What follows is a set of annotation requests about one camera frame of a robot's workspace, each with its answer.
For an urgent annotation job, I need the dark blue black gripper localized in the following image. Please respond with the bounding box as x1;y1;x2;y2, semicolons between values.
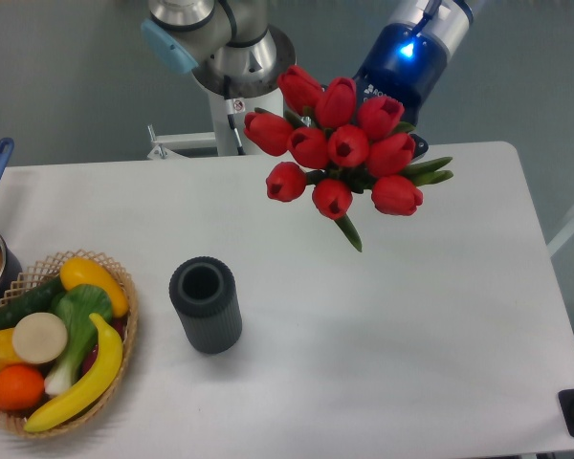
354;23;446;159

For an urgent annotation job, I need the red tulip bouquet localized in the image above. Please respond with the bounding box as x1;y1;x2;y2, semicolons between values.
244;65;453;251

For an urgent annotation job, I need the dark grey ribbed vase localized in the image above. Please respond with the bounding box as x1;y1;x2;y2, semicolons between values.
168;256;242;355

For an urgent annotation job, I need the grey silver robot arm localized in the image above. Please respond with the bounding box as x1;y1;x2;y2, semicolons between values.
141;1;483;159

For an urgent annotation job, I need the red fruit in basket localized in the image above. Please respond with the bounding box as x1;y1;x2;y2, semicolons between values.
79;317;127;377

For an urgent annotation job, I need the yellow squash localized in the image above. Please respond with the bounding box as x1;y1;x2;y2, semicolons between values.
59;257;129;318

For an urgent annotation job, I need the yellow banana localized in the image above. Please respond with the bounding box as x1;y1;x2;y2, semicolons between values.
24;313;123;433

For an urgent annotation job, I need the green bok choy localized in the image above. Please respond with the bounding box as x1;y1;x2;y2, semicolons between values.
45;284;113;398

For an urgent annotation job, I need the beige round slice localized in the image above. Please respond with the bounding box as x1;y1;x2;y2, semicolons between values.
11;313;68;364

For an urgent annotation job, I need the green cucumber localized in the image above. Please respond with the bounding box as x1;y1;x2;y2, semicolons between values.
0;277;65;330

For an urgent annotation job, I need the orange fruit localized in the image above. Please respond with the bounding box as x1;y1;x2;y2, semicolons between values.
0;364;44;411

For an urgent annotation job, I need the woven wicker basket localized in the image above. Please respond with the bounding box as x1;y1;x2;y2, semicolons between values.
0;250;139;439

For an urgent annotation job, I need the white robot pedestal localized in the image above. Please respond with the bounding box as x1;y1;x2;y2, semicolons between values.
207;89;284;156

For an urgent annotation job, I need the white metal bracket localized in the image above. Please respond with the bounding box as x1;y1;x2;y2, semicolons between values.
146;124;217;160

